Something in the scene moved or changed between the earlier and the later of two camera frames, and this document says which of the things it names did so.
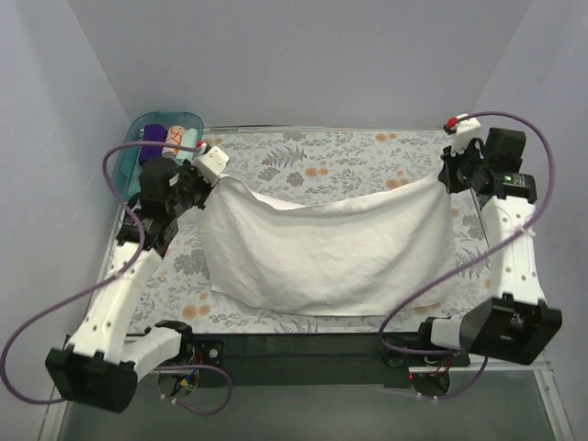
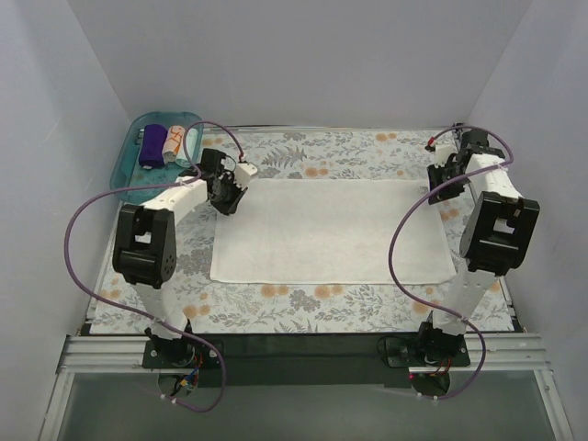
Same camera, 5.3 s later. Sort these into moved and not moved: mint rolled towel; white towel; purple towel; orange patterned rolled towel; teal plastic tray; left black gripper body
Moved: white towel; left black gripper body
Not moved: orange patterned rolled towel; mint rolled towel; teal plastic tray; purple towel
